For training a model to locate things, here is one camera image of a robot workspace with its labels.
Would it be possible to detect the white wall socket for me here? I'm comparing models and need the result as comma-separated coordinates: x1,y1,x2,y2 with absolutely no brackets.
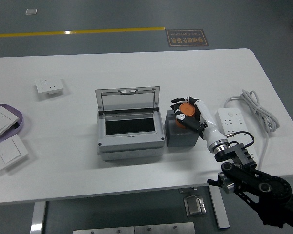
34,77,64,95

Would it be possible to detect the metal base plate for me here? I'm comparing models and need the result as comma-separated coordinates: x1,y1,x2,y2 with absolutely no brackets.
72,222,196,234

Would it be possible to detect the metal hinge block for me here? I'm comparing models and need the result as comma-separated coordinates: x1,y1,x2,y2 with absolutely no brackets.
183,195,207,217

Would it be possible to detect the orange cylinder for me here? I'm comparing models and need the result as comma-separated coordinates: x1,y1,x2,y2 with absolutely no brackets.
176,102,196,129

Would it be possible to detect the grey cube block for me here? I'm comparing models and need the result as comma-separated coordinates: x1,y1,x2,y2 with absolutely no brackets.
164,109,201,148

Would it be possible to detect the brown floor sign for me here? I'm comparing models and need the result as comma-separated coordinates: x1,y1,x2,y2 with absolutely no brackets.
166,29,210,48

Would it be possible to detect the white wall switch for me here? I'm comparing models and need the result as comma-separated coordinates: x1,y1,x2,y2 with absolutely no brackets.
0,135,29,171
0,109,17,137

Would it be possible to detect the white power strip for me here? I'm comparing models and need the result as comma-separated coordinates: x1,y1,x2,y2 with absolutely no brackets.
217,108,260,169

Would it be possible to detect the grey box with clear lid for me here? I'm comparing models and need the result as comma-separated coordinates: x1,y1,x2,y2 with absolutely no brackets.
95,85,166,162

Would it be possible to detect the white table leg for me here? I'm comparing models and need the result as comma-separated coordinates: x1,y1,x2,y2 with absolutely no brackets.
208,185,230,230
30,201,47,234

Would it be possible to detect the purple tray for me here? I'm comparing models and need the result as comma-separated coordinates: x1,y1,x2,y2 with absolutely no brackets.
0,104,24,148

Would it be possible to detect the white power strip cord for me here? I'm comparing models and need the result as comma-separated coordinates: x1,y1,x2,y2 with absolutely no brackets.
224,89,281,169

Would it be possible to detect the yellow floor tape line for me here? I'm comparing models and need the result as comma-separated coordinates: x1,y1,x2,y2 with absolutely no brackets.
0,26,166,39

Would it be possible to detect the grey under-table bracket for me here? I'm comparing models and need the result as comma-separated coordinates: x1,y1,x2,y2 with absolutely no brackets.
178,187,199,194

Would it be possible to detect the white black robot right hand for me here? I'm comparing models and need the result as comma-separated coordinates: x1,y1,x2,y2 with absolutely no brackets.
170,96,228,151

